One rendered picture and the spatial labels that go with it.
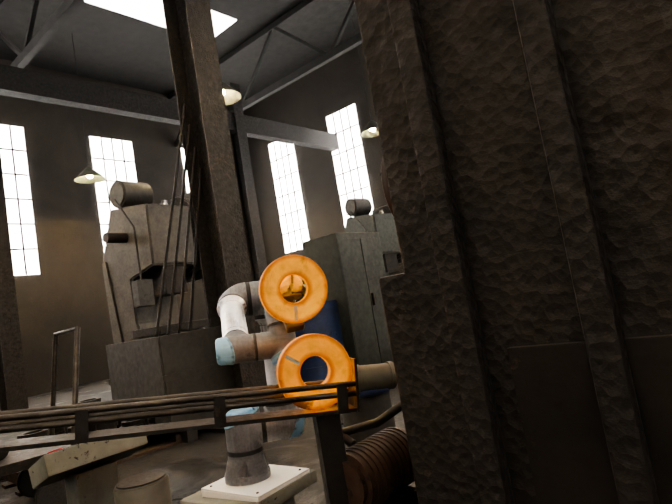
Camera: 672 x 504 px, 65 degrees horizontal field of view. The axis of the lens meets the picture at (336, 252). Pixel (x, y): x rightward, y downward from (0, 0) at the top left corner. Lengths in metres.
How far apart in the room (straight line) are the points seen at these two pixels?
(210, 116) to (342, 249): 1.68
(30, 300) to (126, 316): 6.50
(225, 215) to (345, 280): 1.31
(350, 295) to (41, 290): 9.55
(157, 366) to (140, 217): 2.85
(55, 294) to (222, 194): 9.50
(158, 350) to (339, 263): 1.81
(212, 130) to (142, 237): 2.47
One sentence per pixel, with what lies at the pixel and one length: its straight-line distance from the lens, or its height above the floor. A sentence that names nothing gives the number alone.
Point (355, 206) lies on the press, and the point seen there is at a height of 2.52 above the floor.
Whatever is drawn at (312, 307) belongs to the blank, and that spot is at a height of 0.84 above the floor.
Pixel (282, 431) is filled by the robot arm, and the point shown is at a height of 0.46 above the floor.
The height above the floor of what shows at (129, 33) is 7.60.
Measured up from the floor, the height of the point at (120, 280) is 1.57.
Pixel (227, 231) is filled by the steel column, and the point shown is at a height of 1.56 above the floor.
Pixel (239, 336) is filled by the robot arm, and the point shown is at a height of 0.80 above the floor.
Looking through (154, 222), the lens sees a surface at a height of 2.15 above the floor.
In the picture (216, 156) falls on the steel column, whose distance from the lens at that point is 4.52.
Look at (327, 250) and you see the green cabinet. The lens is 5.06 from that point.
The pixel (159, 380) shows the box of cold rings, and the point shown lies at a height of 0.50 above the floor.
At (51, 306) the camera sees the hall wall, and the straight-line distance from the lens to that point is 13.52.
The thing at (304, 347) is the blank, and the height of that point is 0.76.
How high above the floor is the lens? 0.84
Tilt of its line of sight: 6 degrees up
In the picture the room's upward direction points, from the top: 10 degrees counter-clockwise
